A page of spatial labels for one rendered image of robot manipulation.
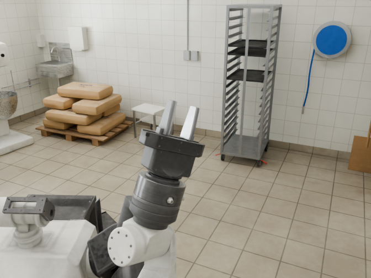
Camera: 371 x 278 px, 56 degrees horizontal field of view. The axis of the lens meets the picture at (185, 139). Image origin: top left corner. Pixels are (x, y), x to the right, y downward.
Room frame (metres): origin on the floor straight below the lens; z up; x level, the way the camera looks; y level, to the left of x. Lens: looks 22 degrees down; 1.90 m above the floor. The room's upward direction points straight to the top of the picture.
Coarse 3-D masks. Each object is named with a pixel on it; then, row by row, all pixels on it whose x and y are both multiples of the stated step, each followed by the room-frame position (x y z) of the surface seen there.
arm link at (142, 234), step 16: (128, 208) 0.54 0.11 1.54; (144, 208) 0.49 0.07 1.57; (160, 208) 0.49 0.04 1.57; (128, 224) 0.51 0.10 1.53; (144, 224) 0.49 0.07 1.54; (160, 224) 0.49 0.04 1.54; (112, 240) 0.48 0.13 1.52; (128, 240) 0.46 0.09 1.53; (144, 240) 0.47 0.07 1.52; (160, 240) 0.50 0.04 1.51; (112, 256) 0.47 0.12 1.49; (128, 256) 0.45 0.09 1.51; (144, 256) 0.47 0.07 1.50
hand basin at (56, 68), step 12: (36, 36) 5.92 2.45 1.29; (72, 36) 5.57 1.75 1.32; (84, 36) 5.53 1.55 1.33; (60, 48) 5.82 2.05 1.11; (72, 48) 5.57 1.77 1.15; (84, 48) 5.50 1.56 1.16; (60, 60) 5.83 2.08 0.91; (36, 72) 5.60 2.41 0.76; (48, 72) 5.49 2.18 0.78; (60, 72) 5.46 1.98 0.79; (72, 72) 5.71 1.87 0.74; (60, 84) 5.71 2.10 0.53
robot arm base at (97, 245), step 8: (112, 224) 0.68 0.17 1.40; (104, 232) 0.67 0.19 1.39; (88, 240) 0.66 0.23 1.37; (96, 240) 0.65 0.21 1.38; (104, 240) 0.65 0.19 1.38; (96, 248) 0.64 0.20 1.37; (104, 248) 0.63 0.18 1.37; (96, 256) 0.62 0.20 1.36; (104, 256) 0.61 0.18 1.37; (96, 264) 0.60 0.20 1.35; (104, 264) 0.60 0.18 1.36; (112, 264) 0.60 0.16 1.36; (104, 272) 0.59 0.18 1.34; (112, 272) 0.60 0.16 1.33
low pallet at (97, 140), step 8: (40, 128) 4.75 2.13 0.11; (48, 128) 4.75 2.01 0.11; (72, 128) 4.75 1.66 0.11; (120, 128) 4.79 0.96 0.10; (72, 136) 4.54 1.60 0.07; (80, 136) 4.45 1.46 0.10; (88, 136) 4.43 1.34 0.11; (96, 136) 4.43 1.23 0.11; (104, 136) 4.43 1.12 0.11; (112, 136) 4.66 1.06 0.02; (96, 144) 4.35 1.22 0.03
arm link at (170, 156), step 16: (144, 144) 0.53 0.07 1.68; (160, 144) 0.53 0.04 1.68; (176, 144) 0.54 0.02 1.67; (192, 144) 0.55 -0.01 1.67; (144, 160) 0.54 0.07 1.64; (160, 160) 0.52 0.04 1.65; (176, 160) 0.54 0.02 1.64; (192, 160) 0.55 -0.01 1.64; (144, 176) 0.53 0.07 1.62; (160, 176) 0.53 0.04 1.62; (176, 176) 0.53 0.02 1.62; (144, 192) 0.51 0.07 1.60; (160, 192) 0.50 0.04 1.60; (176, 192) 0.51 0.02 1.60; (176, 208) 0.51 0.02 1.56
